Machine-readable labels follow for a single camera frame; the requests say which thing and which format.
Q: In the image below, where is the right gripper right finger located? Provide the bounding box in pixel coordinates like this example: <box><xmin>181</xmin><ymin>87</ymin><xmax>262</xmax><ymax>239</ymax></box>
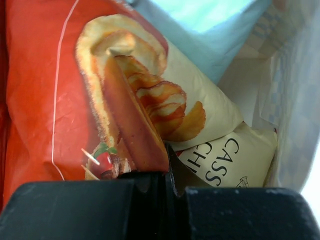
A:
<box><xmin>164</xmin><ymin>143</ymin><xmax>320</xmax><ymax>240</ymax></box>

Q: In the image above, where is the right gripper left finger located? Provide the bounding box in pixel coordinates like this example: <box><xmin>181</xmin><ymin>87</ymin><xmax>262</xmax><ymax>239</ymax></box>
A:
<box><xmin>0</xmin><ymin>172</ymin><xmax>162</xmax><ymax>240</ymax></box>

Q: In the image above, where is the light blue cassava chips bag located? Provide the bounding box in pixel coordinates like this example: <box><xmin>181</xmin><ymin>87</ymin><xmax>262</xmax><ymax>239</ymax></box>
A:
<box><xmin>127</xmin><ymin>0</ymin><xmax>272</xmax><ymax>84</ymax></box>

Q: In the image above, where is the blue patterned paper bag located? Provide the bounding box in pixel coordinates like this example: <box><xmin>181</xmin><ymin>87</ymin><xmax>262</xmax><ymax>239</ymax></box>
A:
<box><xmin>219</xmin><ymin>0</ymin><xmax>320</xmax><ymax>195</ymax></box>

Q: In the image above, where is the orange cream cassava chips bag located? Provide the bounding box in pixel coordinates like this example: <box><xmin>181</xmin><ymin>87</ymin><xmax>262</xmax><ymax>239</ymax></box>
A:
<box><xmin>0</xmin><ymin>0</ymin><xmax>278</xmax><ymax>204</ymax></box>

